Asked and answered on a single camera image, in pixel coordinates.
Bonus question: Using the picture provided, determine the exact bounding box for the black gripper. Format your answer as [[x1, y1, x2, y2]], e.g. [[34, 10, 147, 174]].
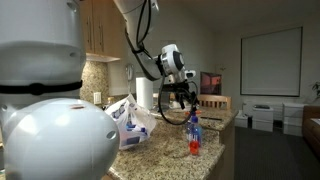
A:
[[173, 83, 200, 110]]

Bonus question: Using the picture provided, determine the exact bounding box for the Fiji water bottle blue cap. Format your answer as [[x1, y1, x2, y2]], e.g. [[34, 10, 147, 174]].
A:
[[187, 115, 203, 157], [185, 110, 198, 134]]

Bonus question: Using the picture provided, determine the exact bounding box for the translucent plastic shopping bag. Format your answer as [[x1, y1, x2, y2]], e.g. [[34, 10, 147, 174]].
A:
[[104, 93, 158, 151]]

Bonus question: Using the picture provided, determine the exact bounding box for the white round bowl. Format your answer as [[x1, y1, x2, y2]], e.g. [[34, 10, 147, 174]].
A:
[[168, 99, 182, 110]]

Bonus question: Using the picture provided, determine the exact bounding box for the small orange item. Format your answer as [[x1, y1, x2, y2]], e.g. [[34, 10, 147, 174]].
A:
[[184, 109, 203, 117]]

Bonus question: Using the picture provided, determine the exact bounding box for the wooden dining chair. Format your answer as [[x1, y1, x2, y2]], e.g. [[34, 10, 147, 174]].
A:
[[196, 94, 232, 112]]

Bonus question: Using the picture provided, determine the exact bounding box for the dark framed reddish picture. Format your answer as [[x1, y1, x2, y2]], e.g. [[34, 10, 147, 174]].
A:
[[199, 71, 223, 96]]

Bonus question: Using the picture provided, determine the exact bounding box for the white paper towel roll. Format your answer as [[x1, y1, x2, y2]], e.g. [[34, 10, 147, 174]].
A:
[[135, 77, 154, 110]]

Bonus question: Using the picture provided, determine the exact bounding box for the small white storage box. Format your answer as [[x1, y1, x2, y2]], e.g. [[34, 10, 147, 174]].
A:
[[234, 109, 249, 129]]

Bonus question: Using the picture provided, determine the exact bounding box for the white drawer unit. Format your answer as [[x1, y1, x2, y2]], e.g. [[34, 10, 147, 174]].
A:
[[282, 102, 306, 137]]

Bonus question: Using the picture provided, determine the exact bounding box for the green house plant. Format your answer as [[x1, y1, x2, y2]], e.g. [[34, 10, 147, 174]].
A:
[[311, 81, 320, 101]]

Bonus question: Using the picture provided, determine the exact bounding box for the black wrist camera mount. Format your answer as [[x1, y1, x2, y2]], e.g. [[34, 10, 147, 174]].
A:
[[162, 81, 181, 90]]

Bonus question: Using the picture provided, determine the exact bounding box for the white wall phone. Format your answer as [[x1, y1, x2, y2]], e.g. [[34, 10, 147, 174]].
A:
[[125, 63, 135, 81]]

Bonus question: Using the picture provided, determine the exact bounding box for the wall whiteboard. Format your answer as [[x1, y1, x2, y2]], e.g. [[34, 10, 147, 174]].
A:
[[239, 26, 304, 98]]

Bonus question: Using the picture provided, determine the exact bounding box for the wooden wall cabinet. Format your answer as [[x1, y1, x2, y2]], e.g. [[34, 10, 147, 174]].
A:
[[79, 0, 126, 64]]

